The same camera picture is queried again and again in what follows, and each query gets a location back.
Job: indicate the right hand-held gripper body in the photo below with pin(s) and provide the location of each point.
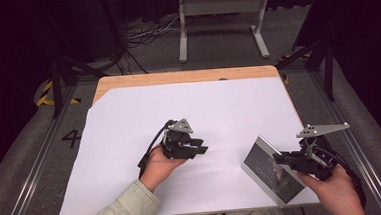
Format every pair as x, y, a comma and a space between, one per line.
318, 161

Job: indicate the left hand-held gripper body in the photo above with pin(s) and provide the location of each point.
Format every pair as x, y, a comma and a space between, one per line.
174, 145

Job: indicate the square black mirror white edges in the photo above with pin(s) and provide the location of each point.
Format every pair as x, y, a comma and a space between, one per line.
266, 173

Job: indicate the person's left hand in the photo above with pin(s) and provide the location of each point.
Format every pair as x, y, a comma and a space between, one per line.
157, 171

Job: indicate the person's right hand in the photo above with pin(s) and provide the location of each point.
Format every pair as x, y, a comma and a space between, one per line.
341, 198

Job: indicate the large white paper sheet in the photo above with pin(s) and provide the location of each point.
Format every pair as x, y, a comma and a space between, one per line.
212, 112

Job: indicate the black metal stand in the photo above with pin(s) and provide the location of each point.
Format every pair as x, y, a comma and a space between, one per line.
56, 85
328, 69

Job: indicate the yellow black hazard tape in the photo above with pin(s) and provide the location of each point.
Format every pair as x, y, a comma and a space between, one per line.
45, 93

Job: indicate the aluminium floor rail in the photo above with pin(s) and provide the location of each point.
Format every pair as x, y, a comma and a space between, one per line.
32, 177
364, 137

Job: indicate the grey metal table frame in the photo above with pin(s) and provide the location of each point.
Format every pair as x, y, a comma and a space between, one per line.
220, 5

